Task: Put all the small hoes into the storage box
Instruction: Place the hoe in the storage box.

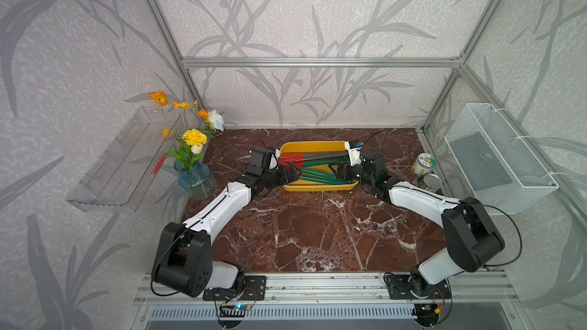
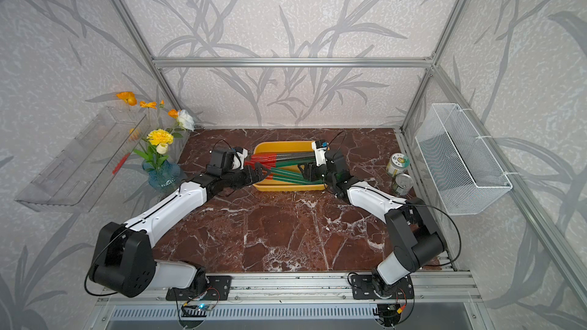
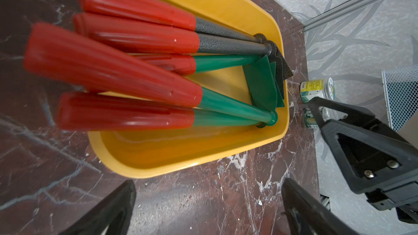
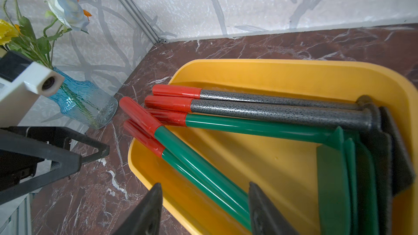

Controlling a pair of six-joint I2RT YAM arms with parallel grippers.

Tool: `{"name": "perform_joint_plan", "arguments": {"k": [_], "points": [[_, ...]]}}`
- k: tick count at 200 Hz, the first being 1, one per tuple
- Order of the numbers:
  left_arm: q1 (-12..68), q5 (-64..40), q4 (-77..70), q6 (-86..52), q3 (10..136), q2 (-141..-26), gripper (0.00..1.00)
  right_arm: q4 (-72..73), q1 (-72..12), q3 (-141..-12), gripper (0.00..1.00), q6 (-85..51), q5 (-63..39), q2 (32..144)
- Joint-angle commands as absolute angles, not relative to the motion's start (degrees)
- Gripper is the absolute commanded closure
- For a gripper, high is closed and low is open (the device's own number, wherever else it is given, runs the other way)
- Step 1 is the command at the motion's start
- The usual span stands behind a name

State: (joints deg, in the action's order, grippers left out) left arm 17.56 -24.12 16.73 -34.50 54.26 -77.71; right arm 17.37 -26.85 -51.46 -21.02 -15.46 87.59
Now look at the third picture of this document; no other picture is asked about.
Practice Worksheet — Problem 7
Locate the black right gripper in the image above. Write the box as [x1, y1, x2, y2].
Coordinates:
[320, 119, 418, 224]

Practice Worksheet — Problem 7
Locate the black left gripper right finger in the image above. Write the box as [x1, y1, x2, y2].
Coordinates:
[281, 178, 357, 235]

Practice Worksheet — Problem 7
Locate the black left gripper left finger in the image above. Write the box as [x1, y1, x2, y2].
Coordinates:
[60, 180, 136, 235]

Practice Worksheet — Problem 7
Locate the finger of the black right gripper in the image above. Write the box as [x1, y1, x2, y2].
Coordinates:
[308, 97, 376, 127]

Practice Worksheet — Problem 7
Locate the yellow plastic storage box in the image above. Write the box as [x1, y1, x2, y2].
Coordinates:
[88, 0, 290, 178]

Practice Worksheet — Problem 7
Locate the metal pull-tab can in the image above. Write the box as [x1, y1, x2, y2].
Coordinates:
[303, 107, 330, 129]

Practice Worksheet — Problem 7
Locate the white wire mesh basket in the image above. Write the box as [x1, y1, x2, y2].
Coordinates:
[382, 64, 418, 132]

